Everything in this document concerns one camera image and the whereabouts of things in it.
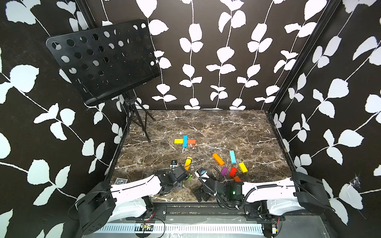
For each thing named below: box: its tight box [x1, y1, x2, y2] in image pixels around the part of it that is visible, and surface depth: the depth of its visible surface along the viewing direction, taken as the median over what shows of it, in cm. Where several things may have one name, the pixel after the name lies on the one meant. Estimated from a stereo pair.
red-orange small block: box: [187, 139, 197, 145], surface depth 103 cm
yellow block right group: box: [238, 162, 249, 174], surface depth 92 cm
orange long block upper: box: [212, 152, 225, 166], surface depth 95 cm
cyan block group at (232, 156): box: [229, 150, 237, 164], surface depth 96 cm
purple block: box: [220, 166, 229, 177], surface depth 90 cm
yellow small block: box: [174, 138, 184, 144], surface depth 103 cm
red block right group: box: [229, 166, 238, 178], surface depth 90 cm
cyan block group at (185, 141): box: [182, 134, 189, 148], surface depth 103 cm
